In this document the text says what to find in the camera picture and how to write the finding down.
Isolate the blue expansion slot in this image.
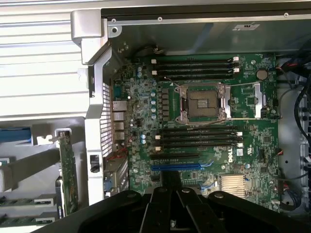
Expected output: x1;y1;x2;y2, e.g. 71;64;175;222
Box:
150;164;205;172

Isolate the black cable loop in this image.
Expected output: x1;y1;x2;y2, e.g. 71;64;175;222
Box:
293;80;311;140

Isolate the green graphics card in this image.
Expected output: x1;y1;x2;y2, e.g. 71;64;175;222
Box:
57;134;79;217

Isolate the thin red wire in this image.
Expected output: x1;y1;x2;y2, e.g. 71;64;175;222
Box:
106;150;129;161

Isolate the thin metal locking lever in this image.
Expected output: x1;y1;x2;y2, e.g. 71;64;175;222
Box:
184;117;282;126
225;82;263;87

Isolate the thin black wire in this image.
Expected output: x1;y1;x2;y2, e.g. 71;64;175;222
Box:
277;87;296;120

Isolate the black RAM slot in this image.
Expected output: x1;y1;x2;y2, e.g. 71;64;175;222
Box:
160;126;238;133
154;144;243;152
155;132;243;139
150;58;241;64
155;63;241;68
155;74;234;81
150;68;241;75
159;138;238;146

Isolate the black and red wire bundle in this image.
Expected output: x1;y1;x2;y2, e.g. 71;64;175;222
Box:
276;45;311;85

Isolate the blue VGA port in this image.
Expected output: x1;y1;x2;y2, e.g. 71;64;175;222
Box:
104;178;115;195

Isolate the silver finned chipset heatsink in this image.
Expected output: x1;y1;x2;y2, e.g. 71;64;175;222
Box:
220;174;247;198

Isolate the silver open PC case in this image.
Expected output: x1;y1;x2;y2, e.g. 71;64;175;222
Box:
70;7;311;219

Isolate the silver rear port stack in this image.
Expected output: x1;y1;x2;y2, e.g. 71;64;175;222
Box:
111;99;128;146

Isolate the white label sticker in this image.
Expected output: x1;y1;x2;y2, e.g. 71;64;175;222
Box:
232;22;260;32

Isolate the green Dell motherboard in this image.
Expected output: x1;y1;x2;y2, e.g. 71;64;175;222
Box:
110;53;283;208

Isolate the black expansion slot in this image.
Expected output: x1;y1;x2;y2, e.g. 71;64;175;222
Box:
150;153;199;160

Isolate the blue flat part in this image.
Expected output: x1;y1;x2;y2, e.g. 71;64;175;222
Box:
0;128;34;144

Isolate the CPU socket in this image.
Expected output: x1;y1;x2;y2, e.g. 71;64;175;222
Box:
174;83;228;125

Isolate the grey parts rack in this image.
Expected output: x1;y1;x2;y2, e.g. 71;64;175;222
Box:
0;116;86;230

